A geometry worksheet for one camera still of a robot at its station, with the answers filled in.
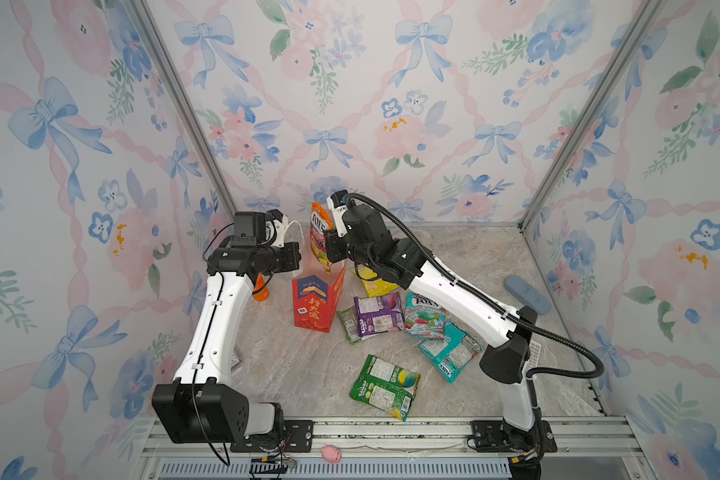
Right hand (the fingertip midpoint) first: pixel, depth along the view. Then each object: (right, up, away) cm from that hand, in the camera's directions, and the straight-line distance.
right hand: (324, 229), depth 71 cm
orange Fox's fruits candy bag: (-1, +2, +2) cm, 3 cm away
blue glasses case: (+63, -19, +26) cm, 71 cm away
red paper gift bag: (-3, -17, +7) cm, 18 cm away
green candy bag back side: (+15, -41, +9) cm, 45 cm away
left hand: (-7, -5, +6) cm, 10 cm away
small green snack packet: (+5, -26, +22) cm, 35 cm away
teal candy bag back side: (+34, -34, +13) cm, 50 cm away
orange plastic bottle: (-23, -18, +27) cm, 40 cm away
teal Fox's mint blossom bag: (+27, -25, +19) cm, 42 cm away
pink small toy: (+2, -53, -1) cm, 53 cm away
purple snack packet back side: (+14, -24, +21) cm, 35 cm away
